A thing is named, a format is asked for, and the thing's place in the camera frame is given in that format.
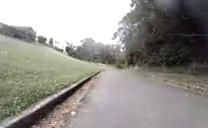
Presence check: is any building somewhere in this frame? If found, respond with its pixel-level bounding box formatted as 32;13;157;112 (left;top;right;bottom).
0;21;37;44

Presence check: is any dirt strip with leaves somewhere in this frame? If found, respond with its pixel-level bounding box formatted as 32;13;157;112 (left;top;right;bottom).
31;74;101;128

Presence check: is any grass verge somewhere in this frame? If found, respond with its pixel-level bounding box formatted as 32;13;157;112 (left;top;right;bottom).
138;64;208;101

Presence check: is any pale concrete kerb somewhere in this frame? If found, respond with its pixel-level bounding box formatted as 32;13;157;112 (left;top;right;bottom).
0;69;103;128

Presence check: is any grey asphalt road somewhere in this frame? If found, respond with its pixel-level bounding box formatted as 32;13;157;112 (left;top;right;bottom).
66;67;208;128

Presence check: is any grass slope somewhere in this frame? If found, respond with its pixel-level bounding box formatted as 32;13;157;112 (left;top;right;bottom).
0;32;105;125

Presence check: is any wood of trees and bushes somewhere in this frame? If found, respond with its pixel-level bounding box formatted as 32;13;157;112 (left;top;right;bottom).
36;0;208;69

